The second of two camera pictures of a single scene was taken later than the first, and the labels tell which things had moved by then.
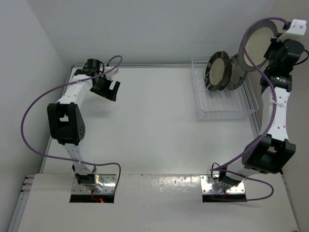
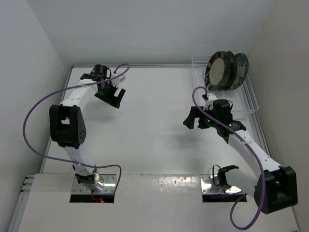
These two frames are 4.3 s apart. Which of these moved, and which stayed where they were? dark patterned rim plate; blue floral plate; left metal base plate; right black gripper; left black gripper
Moved: left black gripper; right black gripper
Stayed: dark patterned rim plate; left metal base plate; blue floral plate
